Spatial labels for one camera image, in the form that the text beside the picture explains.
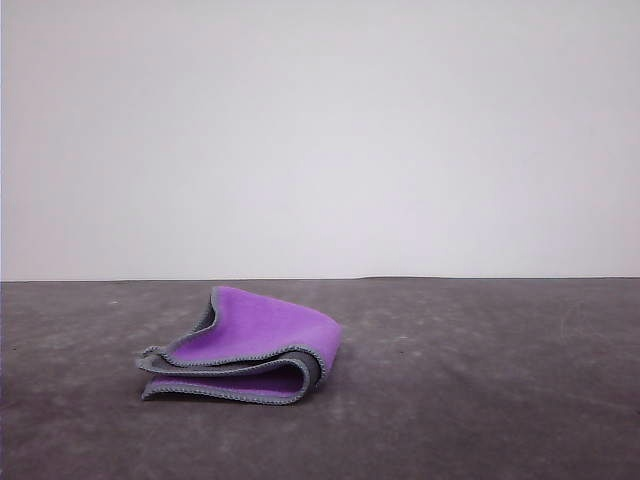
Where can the grey table cloth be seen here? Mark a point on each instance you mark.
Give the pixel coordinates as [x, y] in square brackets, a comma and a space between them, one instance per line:
[100, 440]

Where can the purple towel with grey hem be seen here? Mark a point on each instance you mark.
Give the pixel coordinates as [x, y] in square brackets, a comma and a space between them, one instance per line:
[265, 330]

